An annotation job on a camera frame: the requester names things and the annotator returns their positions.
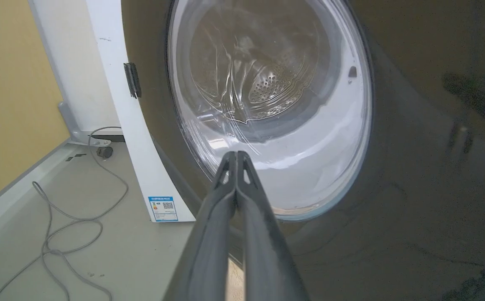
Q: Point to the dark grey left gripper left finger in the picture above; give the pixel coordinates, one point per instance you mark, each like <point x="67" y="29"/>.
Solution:
<point x="209" y="234"/>

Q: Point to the perforated steel washer drum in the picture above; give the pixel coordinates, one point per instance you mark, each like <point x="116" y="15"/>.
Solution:
<point x="263" y="79"/>

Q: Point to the dark washing machine door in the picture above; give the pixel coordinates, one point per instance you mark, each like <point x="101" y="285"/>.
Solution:
<point x="397" y="188"/>

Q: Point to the blue white energy label sticker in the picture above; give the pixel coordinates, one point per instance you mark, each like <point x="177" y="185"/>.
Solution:
<point x="163" y="208"/>

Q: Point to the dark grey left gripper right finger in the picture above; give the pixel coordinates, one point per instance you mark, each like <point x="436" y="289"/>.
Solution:
<point x="267" y="251"/>

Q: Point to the black round plug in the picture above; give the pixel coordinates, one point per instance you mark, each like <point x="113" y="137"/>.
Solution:
<point x="104" y="152"/>

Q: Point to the white washing machine body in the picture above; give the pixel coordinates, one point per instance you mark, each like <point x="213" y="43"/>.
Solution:
<point x="142" y="167"/>

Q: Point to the black door latch catch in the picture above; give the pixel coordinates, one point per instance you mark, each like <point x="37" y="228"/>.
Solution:
<point x="132" y="80"/>

